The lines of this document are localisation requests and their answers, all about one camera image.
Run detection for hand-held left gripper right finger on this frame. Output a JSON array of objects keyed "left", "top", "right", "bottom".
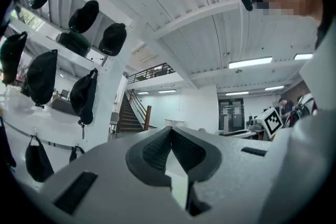
[{"left": 171, "top": 125, "right": 286, "bottom": 224}]

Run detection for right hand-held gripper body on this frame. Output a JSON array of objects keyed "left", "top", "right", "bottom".
[{"left": 246, "top": 106, "right": 284, "bottom": 141}]

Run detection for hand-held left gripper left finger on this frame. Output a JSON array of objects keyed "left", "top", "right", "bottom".
[{"left": 36, "top": 125, "right": 195, "bottom": 224}]

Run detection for black double door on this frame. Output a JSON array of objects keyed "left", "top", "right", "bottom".
[{"left": 217, "top": 98, "right": 246, "bottom": 132}]

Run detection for grey chair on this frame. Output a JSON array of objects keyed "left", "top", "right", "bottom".
[
  {"left": 110, "top": 112, "right": 120, "bottom": 135},
  {"left": 49, "top": 98, "right": 80, "bottom": 116}
]

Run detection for wooden staircase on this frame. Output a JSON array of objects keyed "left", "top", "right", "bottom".
[{"left": 116, "top": 89, "right": 153, "bottom": 133}]

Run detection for white display rack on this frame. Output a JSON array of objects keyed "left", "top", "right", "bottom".
[{"left": 0, "top": 0, "right": 148, "bottom": 187}]

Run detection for person's black red shirt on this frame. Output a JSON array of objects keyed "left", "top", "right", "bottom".
[{"left": 286, "top": 14, "right": 335, "bottom": 126}]

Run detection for black mezzanine railing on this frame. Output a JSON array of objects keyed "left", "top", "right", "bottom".
[{"left": 127, "top": 62, "right": 174, "bottom": 84}]

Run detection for row of black caps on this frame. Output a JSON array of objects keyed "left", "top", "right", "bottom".
[{"left": 13, "top": 0, "right": 128, "bottom": 57}]

